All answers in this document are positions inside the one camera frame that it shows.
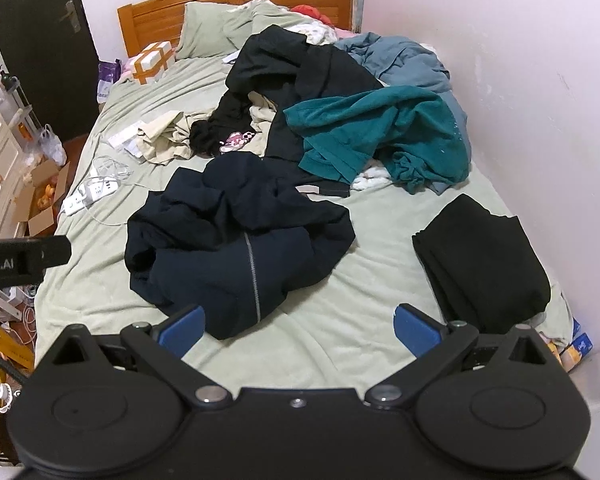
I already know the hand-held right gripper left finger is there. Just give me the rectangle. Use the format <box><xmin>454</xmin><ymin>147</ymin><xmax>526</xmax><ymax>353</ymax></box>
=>
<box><xmin>34</xmin><ymin>304</ymin><xmax>233</xmax><ymax>407</ymax></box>

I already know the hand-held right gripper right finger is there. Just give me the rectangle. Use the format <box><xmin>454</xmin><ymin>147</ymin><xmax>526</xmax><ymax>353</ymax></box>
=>
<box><xmin>364</xmin><ymin>303</ymin><xmax>568</xmax><ymax>407</ymax></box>

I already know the navy zip jacket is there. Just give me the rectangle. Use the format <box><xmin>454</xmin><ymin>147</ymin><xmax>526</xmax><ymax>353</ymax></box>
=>
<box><xmin>125</xmin><ymin>151</ymin><xmax>357</xmax><ymax>341</ymax></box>

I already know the cardboard box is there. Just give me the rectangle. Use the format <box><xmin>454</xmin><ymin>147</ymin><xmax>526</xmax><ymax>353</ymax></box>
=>
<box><xmin>12</xmin><ymin>160</ymin><xmax>72</xmax><ymax>237</ymax></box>

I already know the white power strip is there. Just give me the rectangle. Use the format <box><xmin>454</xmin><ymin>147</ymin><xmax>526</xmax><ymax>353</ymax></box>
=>
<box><xmin>80</xmin><ymin>176</ymin><xmax>119</xmax><ymax>202</ymax></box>
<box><xmin>62</xmin><ymin>191</ymin><xmax>103</xmax><ymax>217</ymax></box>

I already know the bed with green sheet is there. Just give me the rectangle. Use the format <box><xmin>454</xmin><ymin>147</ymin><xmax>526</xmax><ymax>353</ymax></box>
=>
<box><xmin>32</xmin><ymin>52</ymin><xmax>576</xmax><ymax>396</ymax></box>

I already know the yellow paper bag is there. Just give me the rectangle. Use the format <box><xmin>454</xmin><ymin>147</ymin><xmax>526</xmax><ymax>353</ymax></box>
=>
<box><xmin>0</xmin><ymin>310</ymin><xmax>35</xmax><ymax>376</ymax></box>

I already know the folded black garment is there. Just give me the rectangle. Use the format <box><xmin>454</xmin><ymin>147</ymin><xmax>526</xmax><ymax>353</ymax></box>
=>
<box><xmin>411</xmin><ymin>193</ymin><xmax>552</xmax><ymax>336</ymax></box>

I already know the white plastic bag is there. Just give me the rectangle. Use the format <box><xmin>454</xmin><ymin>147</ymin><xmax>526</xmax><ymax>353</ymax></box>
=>
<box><xmin>39</xmin><ymin>124</ymin><xmax>67</xmax><ymax>166</ymax></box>

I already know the white fuzzy cloth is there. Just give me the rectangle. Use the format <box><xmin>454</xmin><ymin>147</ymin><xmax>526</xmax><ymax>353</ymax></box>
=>
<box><xmin>352</xmin><ymin>160</ymin><xmax>396</xmax><ymax>191</ymax></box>

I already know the white paper packet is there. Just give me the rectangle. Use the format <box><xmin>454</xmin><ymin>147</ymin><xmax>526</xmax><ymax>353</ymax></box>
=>
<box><xmin>107</xmin><ymin>122</ymin><xmax>146</xmax><ymax>153</ymax></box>

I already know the blue and yellow carton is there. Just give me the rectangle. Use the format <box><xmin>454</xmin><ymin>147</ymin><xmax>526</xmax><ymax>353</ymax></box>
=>
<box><xmin>560</xmin><ymin>317</ymin><xmax>596</xmax><ymax>373</ymax></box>

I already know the beige garment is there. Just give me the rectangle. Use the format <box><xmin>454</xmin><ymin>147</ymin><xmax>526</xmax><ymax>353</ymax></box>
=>
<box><xmin>135</xmin><ymin>91</ymin><xmax>281</xmax><ymax>163</ymax></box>

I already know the dark door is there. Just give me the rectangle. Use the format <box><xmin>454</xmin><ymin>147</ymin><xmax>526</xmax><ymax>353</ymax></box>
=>
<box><xmin>0</xmin><ymin>0</ymin><xmax>100</xmax><ymax>143</ymax></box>

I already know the black garment with pink print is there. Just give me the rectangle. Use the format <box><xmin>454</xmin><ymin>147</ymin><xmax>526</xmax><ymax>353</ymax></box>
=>
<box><xmin>189</xmin><ymin>91</ymin><xmax>281</xmax><ymax>158</ymax></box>

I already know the purple and white bag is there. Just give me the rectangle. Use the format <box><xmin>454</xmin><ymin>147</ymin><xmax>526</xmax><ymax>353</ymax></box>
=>
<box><xmin>97</xmin><ymin>59</ymin><xmax>123</xmax><ymax>103</ymax></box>

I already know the teal garment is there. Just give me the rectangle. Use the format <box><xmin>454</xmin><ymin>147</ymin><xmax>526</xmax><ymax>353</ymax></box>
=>
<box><xmin>283</xmin><ymin>85</ymin><xmax>471</xmax><ymax>196</ymax></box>

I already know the white box with orange tape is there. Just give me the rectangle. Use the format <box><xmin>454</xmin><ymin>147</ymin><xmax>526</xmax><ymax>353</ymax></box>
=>
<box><xmin>130</xmin><ymin>40</ymin><xmax>177</xmax><ymax>86</ymax></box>

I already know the grey-blue garment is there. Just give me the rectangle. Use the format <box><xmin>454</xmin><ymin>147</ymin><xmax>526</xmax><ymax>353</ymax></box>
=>
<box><xmin>334</xmin><ymin>32</ymin><xmax>468</xmax><ymax>131</ymax></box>

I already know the large black garment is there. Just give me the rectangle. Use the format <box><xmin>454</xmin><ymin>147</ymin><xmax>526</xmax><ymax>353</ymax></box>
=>
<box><xmin>225</xmin><ymin>25</ymin><xmax>387</xmax><ymax>198</ymax></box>

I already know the green pillow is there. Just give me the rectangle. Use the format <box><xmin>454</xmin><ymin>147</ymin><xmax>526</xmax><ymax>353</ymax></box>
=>
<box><xmin>175</xmin><ymin>1</ymin><xmax>291</xmax><ymax>61</ymax></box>

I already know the white patterned cloth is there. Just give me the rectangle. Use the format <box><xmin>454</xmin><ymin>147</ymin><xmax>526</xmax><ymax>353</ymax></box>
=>
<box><xmin>292</xmin><ymin>20</ymin><xmax>338</xmax><ymax>46</ymax></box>

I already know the wooden headboard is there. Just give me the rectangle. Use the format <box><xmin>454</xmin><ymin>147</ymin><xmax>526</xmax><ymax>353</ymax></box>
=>
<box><xmin>117</xmin><ymin>0</ymin><xmax>355</xmax><ymax>58</ymax></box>

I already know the red cloth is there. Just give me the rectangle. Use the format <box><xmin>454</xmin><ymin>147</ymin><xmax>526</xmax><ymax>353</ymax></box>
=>
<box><xmin>290</xmin><ymin>4</ymin><xmax>333</xmax><ymax>26</ymax></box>

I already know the thin white cable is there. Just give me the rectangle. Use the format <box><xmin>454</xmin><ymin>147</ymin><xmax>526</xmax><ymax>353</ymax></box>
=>
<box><xmin>87</xmin><ymin>155</ymin><xmax>136</xmax><ymax>186</ymax></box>

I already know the white wire rack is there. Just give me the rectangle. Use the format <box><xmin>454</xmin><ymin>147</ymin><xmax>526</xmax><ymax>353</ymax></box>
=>
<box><xmin>0</xmin><ymin>67</ymin><xmax>37</xmax><ymax>141</ymax></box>

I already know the metal door handle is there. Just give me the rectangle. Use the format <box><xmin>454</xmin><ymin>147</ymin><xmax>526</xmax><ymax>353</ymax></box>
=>
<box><xmin>59</xmin><ymin>0</ymin><xmax>81</xmax><ymax>35</ymax></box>

